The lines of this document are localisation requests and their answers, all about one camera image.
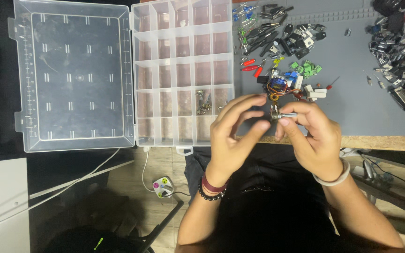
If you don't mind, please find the black chair base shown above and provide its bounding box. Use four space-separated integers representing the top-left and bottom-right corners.
42 198 185 253

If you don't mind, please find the pile of black transistors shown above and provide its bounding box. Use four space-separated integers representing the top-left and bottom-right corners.
279 22 328 60

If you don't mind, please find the group of green terminal blocks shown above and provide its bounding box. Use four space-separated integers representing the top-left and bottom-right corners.
290 60 323 79

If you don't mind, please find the white power strip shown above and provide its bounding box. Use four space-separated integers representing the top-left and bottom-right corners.
152 176 174 199

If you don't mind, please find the group of black test clips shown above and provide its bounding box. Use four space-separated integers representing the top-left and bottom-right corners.
238 22 281 57

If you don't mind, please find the group of blue LEDs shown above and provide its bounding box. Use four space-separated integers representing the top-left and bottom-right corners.
232 3 257 23

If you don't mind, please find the black bead bracelet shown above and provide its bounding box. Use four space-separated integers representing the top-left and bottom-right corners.
198 177 228 202

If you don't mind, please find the person's left hand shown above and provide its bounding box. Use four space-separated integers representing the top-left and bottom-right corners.
206 93 272 184

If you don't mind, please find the black bulky object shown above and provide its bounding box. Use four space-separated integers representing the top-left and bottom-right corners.
372 0 405 17

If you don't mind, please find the small red-headed pin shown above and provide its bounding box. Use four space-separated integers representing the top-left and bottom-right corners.
326 76 341 90

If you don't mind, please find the person's right hand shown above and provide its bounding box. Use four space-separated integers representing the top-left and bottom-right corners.
275 101 346 182

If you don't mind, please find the metal shaft potentiometer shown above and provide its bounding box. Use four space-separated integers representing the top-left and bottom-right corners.
270 105 298 122

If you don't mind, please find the white bangle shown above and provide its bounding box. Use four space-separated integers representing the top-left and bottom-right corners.
312 158 351 187

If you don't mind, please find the clutter of cables and metal parts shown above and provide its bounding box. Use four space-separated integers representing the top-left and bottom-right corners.
340 147 405 218

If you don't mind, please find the maroon wrist band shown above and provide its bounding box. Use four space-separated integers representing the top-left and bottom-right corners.
201 171 229 194

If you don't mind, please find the thin white cable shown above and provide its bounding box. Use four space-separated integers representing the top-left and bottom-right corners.
141 148 155 193

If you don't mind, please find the clear plastic organizer box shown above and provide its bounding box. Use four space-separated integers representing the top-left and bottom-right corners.
8 0 236 156

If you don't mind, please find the person's black clothing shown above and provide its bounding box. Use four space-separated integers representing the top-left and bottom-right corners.
184 142 368 253

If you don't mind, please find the large heap of electronic components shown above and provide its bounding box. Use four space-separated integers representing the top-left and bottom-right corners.
366 12 405 87

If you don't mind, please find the white board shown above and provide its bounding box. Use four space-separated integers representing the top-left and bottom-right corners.
0 157 31 253

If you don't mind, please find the grey work mat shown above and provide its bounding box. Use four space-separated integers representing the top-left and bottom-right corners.
231 0 405 138

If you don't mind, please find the long white cable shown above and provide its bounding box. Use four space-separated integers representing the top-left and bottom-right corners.
0 148 122 233

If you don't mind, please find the group of black IC chips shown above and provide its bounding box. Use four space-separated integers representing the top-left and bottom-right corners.
259 4 294 20

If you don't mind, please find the blue servo motor with wires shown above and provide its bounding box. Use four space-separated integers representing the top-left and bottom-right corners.
265 70 304 103

